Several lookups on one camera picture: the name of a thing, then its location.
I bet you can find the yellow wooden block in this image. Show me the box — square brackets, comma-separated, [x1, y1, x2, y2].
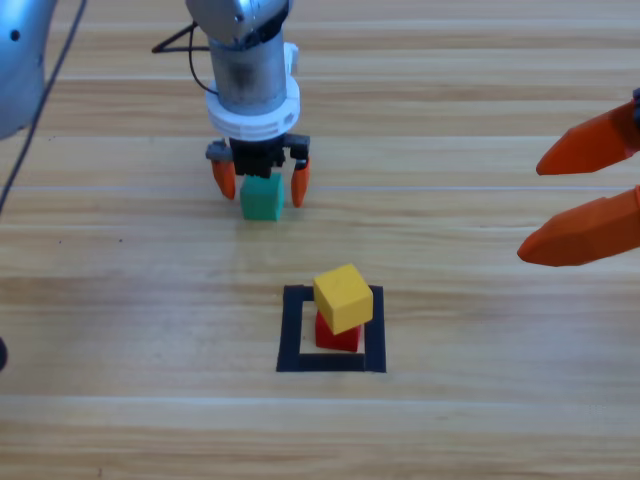
[312, 263, 375, 336]

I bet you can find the green wooden block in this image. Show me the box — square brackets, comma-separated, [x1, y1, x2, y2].
[238, 172, 286, 222]

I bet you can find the long black cable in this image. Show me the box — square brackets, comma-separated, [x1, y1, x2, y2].
[0, 0, 89, 216]

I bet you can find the white ring camera mount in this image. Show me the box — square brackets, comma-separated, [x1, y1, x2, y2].
[205, 42, 302, 142]

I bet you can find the black tape square outline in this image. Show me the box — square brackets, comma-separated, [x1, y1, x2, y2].
[275, 283, 388, 375]

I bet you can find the red wooden block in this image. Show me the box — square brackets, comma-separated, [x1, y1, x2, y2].
[313, 309, 363, 354]

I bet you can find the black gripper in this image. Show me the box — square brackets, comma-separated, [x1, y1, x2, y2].
[204, 133, 312, 209]
[516, 87, 640, 269]

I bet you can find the black looped camera cable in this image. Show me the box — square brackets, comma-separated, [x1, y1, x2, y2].
[151, 22, 221, 96]

